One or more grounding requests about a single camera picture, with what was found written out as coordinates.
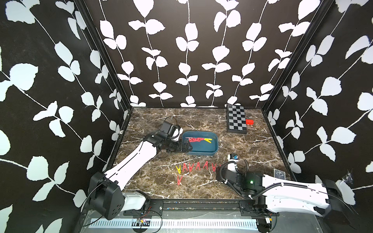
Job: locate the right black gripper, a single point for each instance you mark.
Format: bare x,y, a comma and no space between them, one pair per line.
222,174

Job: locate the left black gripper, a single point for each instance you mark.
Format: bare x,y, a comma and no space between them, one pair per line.
185,149

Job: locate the red clothespin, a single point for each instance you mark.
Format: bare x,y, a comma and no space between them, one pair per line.
185,168
198,167
205,165
195,139
214,167
191,167

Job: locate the yellow clothespin row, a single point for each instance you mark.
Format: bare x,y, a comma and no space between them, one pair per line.
178,169

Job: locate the red clothespin second row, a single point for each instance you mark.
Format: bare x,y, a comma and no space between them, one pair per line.
179,179

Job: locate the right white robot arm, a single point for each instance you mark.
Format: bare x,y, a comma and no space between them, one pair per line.
265,197

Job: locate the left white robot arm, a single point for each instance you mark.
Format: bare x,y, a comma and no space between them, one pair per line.
105,193

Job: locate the red clothespin flat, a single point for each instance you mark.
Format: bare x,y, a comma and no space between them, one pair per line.
195,139

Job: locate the blue playing card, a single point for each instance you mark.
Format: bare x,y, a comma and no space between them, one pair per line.
279,174

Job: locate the yellow clothespin right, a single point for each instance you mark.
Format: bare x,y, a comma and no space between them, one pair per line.
208,140

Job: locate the small red block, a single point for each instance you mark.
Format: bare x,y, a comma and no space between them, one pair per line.
249,122

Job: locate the black white checkerboard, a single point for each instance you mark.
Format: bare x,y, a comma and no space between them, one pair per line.
236,119

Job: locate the small circuit board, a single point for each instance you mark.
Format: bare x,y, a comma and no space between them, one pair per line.
141,223

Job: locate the black front mounting rail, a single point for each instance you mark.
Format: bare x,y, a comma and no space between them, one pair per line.
153,207

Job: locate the white perforated rail strip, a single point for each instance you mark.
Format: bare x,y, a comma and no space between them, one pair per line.
156,223

